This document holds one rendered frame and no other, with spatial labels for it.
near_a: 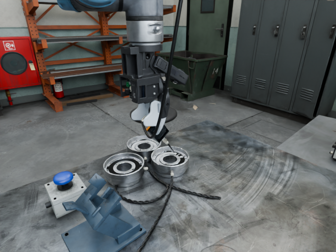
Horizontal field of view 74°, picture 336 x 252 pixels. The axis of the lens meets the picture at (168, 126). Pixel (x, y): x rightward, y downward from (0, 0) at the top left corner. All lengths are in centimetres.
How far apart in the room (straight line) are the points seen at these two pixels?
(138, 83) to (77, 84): 401
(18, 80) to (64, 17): 124
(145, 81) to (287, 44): 290
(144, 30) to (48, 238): 44
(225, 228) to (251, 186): 16
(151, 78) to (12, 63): 360
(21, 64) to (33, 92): 54
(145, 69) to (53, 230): 37
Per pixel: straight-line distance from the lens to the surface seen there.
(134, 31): 47
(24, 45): 400
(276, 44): 334
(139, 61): 48
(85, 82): 450
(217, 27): 452
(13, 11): 422
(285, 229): 54
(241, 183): 62
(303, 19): 323
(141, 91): 48
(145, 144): 71
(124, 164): 63
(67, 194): 53
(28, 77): 405
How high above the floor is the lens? 117
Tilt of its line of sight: 25 degrees down
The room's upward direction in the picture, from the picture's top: straight up
